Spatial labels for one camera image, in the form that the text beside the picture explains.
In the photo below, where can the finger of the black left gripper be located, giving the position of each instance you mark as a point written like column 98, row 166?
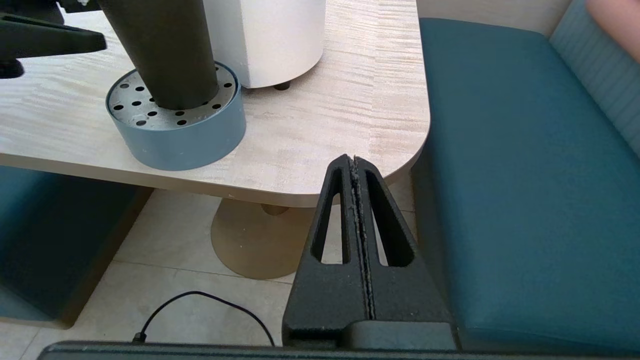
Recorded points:
column 45, row 40
column 75, row 5

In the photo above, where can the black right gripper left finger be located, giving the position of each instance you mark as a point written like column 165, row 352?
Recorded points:
column 325, row 300

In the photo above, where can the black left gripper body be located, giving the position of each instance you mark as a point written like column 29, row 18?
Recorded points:
column 10, row 69

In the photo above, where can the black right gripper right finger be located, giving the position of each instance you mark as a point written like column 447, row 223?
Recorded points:
column 410, row 300

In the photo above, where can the black tapered cup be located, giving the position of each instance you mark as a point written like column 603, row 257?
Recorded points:
column 165, row 50

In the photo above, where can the teal bench beside water dispenser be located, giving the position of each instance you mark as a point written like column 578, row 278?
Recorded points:
column 525, row 200

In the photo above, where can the large blue-grey perforated drip tray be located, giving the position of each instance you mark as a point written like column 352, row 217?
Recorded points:
column 185, row 145

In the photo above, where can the teal bench with snack packet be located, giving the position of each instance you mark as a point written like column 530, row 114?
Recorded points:
column 45, row 245

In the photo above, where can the large white water dispenser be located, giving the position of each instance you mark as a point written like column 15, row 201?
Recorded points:
column 275, row 40

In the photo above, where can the short pink bolster cushion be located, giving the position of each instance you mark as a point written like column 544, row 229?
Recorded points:
column 620, row 25

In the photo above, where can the tan table pedestal base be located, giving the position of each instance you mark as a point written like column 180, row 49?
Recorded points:
column 255, row 242

